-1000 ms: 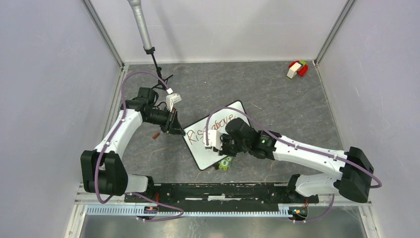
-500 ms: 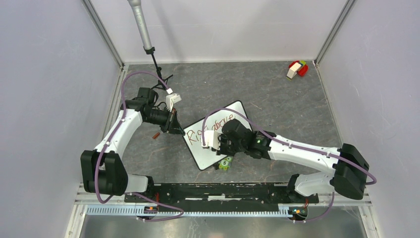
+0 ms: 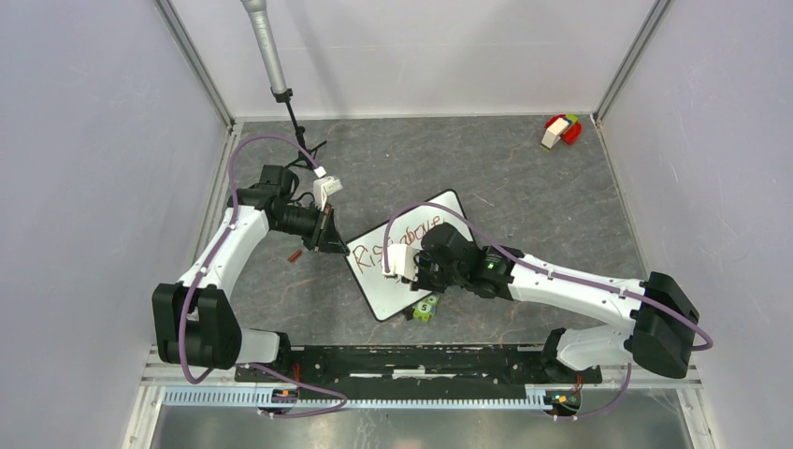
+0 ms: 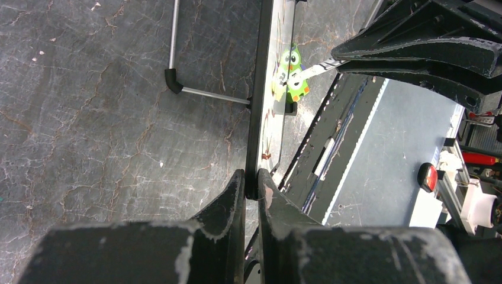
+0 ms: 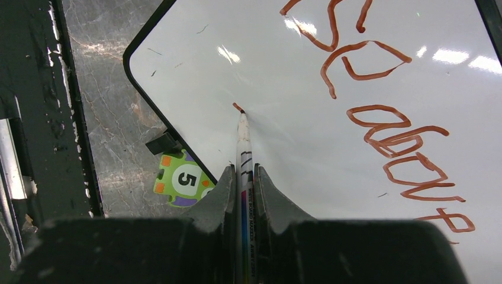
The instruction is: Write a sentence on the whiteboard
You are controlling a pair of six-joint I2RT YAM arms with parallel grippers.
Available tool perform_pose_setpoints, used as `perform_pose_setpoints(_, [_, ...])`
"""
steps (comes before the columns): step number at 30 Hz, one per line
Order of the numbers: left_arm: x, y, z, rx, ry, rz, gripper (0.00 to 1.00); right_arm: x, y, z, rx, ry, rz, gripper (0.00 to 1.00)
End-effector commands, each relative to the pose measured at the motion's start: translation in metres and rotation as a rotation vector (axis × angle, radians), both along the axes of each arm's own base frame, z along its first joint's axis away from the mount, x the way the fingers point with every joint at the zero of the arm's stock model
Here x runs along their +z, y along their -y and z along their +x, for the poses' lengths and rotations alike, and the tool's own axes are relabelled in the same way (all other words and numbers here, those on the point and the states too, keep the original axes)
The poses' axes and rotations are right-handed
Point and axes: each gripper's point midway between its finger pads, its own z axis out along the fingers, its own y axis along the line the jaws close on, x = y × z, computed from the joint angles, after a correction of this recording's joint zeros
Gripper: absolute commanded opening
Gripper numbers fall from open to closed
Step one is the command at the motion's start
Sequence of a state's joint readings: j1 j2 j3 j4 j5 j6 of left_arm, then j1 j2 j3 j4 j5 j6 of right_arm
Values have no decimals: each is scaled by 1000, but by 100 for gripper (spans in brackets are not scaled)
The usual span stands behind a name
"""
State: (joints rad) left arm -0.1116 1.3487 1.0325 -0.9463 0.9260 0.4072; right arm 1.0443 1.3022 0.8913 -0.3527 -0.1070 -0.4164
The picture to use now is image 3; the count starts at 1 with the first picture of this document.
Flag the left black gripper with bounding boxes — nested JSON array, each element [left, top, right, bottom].
[[273, 200, 350, 256]]

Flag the brown marker cap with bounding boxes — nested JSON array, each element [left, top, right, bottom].
[[287, 250, 302, 263]]

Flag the white whiteboard black frame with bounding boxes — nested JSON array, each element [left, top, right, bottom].
[[346, 189, 475, 322]]

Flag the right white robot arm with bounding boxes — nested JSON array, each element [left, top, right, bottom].
[[387, 224, 699, 382]]

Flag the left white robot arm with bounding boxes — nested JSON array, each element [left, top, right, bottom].
[[152, 165, 349, 382]]

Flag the green owl number block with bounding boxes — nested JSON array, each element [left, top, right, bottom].
[[411, 294, 440, 323]]

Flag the red and white toy blocks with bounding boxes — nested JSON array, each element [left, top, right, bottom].
[[541, 114, 583, 151]]

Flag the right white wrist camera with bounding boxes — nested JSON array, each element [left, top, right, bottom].
[[382, 243, 419, 282]]

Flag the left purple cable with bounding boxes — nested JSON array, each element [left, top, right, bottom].
[[177, 133, 350, 420]]

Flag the purple cable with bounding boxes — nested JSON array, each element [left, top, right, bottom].
[[177, 133, 350, 420], [382, 201, 714, 423]]

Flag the slotted cable duct rail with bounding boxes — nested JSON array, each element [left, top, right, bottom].
[[162, 384, 574, 413]]

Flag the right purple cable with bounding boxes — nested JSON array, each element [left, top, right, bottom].
[[382, 201, 714, 423]]

